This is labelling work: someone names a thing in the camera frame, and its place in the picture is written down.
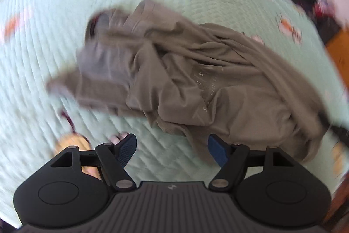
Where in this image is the grey t-shirt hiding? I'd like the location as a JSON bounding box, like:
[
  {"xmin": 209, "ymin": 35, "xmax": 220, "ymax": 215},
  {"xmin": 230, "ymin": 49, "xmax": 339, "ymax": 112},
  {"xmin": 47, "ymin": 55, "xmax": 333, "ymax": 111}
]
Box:
[{"xmin": 47, "ymin": 0, "xmax": 326, "ymax": 162}]

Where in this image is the mint quilted bee bedspread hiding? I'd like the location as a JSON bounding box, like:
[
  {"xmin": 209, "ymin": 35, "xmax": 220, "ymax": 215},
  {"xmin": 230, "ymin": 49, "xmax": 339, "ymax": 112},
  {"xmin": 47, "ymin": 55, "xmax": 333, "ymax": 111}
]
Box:
[{"xmin": 1, "ymin": 0, "xmax": 348, "ymax": 228}]

